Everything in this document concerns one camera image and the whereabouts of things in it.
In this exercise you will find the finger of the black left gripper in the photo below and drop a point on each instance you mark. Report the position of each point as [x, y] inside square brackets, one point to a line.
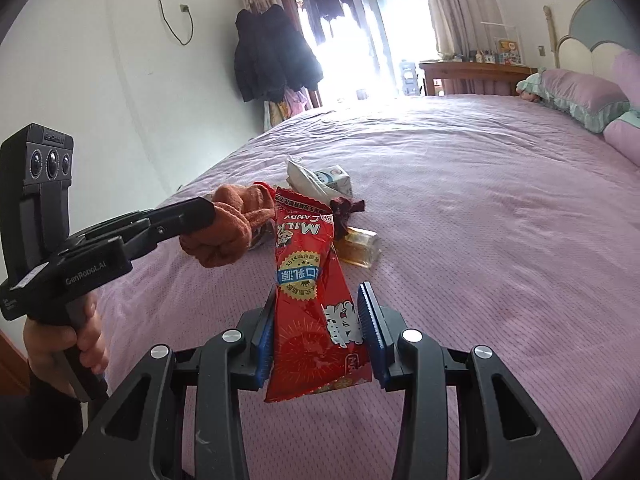
[141, 231]

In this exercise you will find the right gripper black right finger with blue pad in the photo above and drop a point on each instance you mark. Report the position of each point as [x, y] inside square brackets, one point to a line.
[502, 432]

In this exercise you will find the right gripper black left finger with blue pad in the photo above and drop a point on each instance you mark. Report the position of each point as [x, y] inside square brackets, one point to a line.
[138, 433]

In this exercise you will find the orange knitted sock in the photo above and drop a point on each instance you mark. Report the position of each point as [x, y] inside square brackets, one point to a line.
[240, 212]

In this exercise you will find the red milk candy bag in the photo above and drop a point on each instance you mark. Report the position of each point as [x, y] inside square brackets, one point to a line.
[318, 343]

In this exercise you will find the white face mask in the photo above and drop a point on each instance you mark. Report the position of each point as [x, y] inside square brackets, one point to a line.
[305, 182]

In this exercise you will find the amber perfume bottle gold cap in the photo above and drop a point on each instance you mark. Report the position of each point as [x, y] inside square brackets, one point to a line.
[359, 247]

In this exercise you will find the white green milk carton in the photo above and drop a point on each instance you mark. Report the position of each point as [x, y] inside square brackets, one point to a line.
[337, 178]

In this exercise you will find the black sleeved left forearm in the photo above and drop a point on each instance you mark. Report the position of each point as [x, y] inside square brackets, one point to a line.
[45, 424]

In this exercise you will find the person's left hand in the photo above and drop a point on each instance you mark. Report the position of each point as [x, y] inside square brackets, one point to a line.
[43, 342]

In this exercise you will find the pink bags under jackets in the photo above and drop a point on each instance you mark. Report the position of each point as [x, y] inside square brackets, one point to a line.
[294, 103]

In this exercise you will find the purple bed sheet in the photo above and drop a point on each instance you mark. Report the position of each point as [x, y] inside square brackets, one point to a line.
[502, 222]

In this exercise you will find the dark jackets on rack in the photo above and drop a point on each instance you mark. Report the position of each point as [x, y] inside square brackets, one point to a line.
[272, 55]

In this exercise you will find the glass sliding balcony door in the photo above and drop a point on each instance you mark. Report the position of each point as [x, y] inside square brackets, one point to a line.
[383, 80]

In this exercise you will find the dark clothes hanging on balcony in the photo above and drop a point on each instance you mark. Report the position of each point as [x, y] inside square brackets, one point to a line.
[318, 10]

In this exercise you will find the white plastic drawer cabinet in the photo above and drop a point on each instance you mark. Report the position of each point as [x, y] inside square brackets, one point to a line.
[409, 79]

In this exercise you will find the small doll beside pillow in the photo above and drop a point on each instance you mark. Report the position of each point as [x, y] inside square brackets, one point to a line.
[528, 96]

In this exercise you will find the purple pillow green frill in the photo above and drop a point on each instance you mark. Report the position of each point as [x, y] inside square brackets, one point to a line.
[592, 101]

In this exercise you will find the wooden desk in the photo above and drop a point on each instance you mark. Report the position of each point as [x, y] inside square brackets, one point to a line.
[510, 74]

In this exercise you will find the colourful picture box on desk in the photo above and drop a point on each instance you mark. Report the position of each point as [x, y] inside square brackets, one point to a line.
[508, 52]

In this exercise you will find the pink patterned right curtain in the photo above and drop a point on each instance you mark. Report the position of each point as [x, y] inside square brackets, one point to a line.
[465, 26]

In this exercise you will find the blue cream scalloped headboard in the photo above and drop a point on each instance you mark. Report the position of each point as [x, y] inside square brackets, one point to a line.
[597, 34]

